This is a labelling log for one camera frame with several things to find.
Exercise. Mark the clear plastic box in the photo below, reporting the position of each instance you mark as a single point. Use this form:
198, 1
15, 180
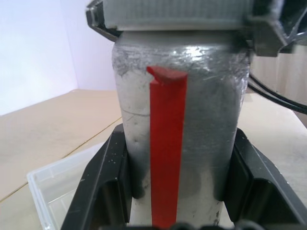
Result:
55, 182

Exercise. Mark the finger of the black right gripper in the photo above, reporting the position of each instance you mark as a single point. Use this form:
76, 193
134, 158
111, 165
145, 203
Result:
100, 22

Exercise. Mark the grey ribbed jar lid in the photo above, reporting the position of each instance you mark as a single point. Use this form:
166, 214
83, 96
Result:
172, 13

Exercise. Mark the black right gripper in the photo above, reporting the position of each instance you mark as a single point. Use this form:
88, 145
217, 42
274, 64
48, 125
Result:
293, 21

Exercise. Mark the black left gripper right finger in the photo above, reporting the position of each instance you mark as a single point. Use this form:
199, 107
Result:
261, 191

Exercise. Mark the grey jar with red tape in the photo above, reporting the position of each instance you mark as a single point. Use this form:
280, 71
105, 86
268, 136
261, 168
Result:
204, 143

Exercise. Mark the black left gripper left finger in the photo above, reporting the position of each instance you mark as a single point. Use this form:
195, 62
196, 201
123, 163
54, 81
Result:
96, 191

